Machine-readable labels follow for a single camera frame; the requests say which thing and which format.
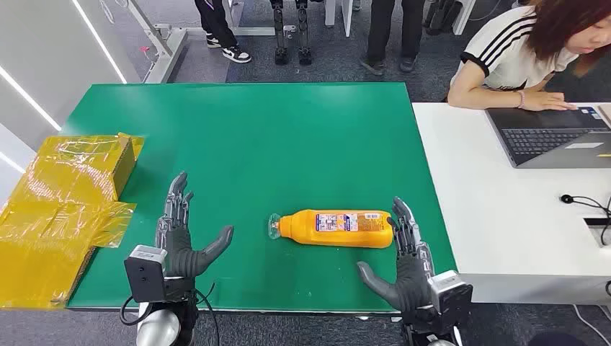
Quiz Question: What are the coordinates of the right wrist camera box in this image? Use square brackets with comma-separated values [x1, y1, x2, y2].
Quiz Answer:
[428, 270, 473, 332]

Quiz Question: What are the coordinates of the standing person with white sneakers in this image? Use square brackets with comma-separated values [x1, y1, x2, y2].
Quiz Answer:
[194, 0, 252, 64]

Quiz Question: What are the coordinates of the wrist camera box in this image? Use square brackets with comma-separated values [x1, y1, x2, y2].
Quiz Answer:
[428, 270, 473, 332]
[124, 244, 169, 303]

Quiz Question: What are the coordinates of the standing person with dark shoes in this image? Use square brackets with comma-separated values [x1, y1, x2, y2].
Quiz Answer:
[359, 0, 426, 76]

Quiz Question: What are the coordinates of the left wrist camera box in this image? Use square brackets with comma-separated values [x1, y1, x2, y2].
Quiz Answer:
[124, 244, 169, 303]

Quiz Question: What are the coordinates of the green table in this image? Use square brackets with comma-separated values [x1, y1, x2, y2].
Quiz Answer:
[62, 82, 459, 315]

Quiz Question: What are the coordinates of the white metal frame stand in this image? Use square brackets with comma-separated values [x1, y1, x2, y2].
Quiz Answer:
[126, 0, 278, 84]

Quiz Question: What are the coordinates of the grey laptop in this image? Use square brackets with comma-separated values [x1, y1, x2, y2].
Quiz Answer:
[485, 105, 611, 169]

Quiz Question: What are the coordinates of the yellow taped cardboard box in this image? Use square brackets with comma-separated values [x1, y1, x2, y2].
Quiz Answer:
[0, 133, 146, 311]

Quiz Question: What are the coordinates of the white floor cable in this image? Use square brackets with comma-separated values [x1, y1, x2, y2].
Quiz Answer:
[572, 304, 611, 346]

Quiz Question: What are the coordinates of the white desk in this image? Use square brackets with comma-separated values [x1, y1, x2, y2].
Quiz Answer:
[412, 102, 611, 306]

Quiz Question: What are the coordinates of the black cable with round plug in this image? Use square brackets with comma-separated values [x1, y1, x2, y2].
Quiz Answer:
[559, 193, 611, 247]

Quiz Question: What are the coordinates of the orange plastic bottle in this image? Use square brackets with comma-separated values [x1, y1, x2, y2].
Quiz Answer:
[267, 209, 396, 249]

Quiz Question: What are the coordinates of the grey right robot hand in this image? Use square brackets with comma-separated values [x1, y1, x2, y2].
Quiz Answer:
[357, 196, 435, 314]

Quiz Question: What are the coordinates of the black robot leg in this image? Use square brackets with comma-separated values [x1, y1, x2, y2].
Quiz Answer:
[269, 0, 290, 66]
[295, 0, 313, 67]

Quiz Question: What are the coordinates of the seated person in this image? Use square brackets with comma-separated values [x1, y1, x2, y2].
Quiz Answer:
[447, 0, 611, 112]

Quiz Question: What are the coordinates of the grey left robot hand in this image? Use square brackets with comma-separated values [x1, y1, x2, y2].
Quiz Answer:
[156, 172, 235, 279]

